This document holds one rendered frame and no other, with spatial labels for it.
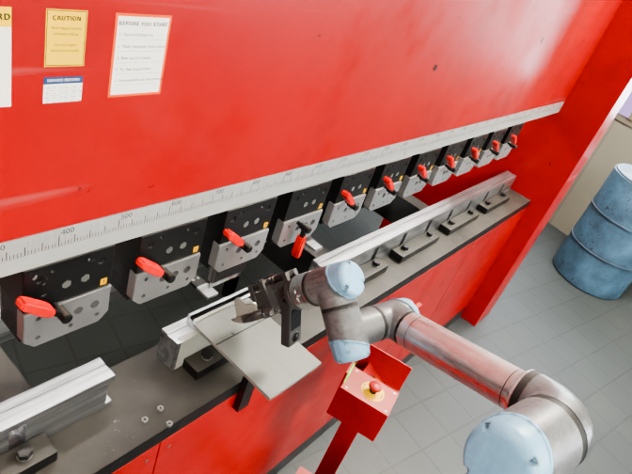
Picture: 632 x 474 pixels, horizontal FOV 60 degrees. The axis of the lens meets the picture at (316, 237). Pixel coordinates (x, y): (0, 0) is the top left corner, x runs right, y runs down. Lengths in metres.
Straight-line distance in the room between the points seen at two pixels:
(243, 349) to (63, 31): 0.81
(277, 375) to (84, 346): 1.47
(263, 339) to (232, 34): 0.73
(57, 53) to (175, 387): 0.85
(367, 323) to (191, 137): 0.48
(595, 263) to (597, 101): 1.81
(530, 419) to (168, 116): 0.69
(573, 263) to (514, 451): 3.85
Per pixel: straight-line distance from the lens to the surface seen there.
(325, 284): 1.05
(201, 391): 1.37
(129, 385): 1.36
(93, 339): 2.65
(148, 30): 0.80
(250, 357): 1.29
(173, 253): 1.07
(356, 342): 1.06
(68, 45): 0.75
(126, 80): 0.81
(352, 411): 1.66
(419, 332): 1.09
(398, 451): 2.63
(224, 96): 0.94
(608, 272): 4.59
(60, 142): 0.80
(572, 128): 3.07
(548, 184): 3.14
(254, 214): 1.18
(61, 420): 1.26
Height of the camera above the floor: 1.92
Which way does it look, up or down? 32 degrees down
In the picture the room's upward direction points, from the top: 20 degrees clockwise
